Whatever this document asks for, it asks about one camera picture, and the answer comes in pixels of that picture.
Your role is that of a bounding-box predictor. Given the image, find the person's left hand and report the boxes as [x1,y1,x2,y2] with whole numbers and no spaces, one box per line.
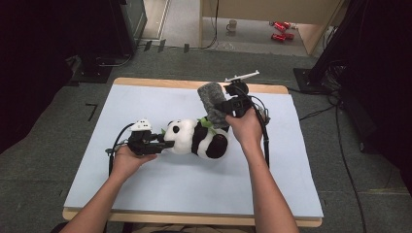
[110,145,158,181]

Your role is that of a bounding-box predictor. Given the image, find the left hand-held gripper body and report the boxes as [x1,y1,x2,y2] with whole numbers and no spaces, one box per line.
[127,117,163,157]

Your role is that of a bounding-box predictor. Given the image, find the black stand base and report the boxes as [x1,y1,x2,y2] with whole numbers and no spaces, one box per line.
[71,54,115,84]
[292,67,325,95]

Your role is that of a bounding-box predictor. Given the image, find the black hanging cable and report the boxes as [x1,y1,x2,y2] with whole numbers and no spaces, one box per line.
[198,0,221,50]

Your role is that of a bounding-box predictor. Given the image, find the black cable by cabinet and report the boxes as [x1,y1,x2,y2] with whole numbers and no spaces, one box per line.
[95,52,134,68]

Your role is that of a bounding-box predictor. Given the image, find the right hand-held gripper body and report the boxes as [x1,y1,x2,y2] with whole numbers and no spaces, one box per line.
[223,69,260,118]

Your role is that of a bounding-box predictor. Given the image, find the person's right hand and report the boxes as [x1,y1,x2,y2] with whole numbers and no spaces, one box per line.
[225,108,264,151]

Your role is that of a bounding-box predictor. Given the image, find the grey fluffy cloth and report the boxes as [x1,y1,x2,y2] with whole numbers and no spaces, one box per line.
[196,82,231,130]

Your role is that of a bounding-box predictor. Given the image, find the dark cabinet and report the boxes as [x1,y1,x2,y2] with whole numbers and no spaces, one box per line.
[111,0,149,56]

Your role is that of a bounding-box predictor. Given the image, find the light blue table mat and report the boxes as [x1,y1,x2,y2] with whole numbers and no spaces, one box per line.
[63,83,325,218]

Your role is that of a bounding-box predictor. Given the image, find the black tape corner mark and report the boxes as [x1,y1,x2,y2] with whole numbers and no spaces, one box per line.
[85,103,99,122]

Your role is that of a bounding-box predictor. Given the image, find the black stand post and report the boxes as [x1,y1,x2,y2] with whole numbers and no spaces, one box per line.
[309,0,367,85]

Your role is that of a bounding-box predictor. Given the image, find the long black floor cable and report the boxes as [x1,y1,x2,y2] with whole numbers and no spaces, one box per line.
[333,96,367,233]

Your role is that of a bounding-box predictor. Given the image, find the short black floor cable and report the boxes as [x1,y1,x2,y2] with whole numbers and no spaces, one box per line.
[297,104,338,122]

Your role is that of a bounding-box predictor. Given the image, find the beige mug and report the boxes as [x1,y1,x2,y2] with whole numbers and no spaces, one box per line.
[225,18,238,33]

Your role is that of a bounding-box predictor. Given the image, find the light wooden desk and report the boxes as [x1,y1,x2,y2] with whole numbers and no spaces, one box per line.
[198,0,344,56]

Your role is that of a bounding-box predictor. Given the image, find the wooden table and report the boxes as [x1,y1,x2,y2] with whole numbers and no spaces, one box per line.
[61,77,324,228]

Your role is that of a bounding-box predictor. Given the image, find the dark curtain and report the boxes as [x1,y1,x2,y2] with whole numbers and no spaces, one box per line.
[336,0,412,195]
[0,0,115,154]

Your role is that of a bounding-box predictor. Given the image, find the panda plush toy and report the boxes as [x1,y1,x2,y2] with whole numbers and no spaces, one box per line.
[160,116,231,160]

